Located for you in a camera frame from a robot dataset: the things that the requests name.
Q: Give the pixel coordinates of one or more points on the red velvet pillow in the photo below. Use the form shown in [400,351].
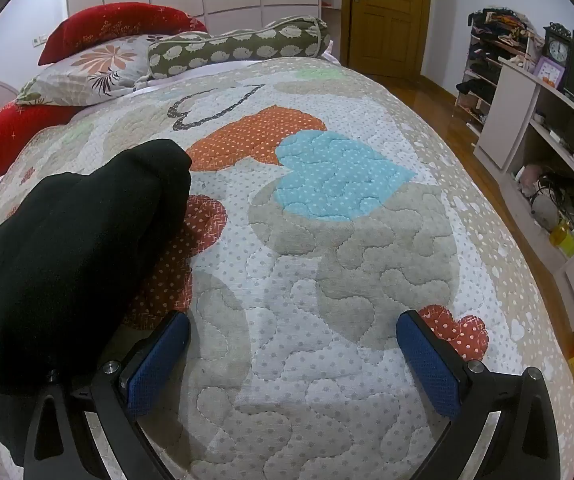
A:
[112,22]

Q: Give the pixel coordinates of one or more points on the yellow bottle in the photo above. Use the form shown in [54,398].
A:
[564,240]

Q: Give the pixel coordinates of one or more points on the floral print pillow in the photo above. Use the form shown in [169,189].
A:
[87,70]

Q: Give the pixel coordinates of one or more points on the pink framed clock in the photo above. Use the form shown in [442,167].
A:
[549,74]

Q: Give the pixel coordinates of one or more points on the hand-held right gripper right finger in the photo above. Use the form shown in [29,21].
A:
[429,365]

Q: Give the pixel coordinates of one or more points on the wooden door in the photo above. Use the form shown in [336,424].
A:
[389,15]

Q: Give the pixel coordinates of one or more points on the shoe rack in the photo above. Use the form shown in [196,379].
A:
[484,55]

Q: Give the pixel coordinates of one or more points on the dark table clock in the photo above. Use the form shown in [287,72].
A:
[558,47]

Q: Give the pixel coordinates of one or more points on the red pillow with white print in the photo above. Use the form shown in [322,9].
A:
[2,145]

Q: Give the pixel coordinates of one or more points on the green patterned bolster pillow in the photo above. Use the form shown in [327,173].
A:
[237,42]

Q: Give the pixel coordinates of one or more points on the white television cabinet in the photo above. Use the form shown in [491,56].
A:
[512,110]

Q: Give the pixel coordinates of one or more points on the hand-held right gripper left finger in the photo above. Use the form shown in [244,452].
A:
[159,360]

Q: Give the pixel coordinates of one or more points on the white wall socket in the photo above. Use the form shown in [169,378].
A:
[40,39]

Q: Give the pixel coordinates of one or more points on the heart-patterned quilt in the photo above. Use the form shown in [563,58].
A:
[317,270]

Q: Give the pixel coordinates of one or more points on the black pants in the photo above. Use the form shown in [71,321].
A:
[77,255]

